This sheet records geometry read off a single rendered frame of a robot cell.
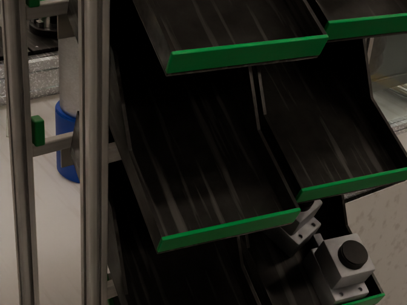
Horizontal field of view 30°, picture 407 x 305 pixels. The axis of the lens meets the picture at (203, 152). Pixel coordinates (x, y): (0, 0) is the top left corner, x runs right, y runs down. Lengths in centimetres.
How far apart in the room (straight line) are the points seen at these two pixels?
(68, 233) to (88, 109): 85
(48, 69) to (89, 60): 136
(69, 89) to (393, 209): 85
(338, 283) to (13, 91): 39
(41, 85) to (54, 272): 72
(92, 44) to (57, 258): 84
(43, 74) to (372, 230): 91
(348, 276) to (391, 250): 122
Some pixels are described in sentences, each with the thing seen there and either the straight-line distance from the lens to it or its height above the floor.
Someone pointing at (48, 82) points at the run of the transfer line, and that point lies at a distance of 200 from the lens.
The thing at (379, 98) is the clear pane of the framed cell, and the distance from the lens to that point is 187.
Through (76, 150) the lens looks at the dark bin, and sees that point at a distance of 83.
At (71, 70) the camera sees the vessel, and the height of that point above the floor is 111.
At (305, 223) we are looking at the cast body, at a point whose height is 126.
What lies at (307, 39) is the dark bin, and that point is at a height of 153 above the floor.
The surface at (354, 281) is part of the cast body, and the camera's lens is 82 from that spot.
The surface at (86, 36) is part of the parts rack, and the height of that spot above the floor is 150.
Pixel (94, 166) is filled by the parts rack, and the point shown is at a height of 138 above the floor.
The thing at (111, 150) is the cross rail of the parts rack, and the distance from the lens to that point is 69.
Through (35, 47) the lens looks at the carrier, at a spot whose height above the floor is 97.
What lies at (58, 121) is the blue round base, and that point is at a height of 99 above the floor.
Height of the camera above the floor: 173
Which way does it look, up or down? 30 degrees down
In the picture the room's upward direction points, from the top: 5 degrees clockwise
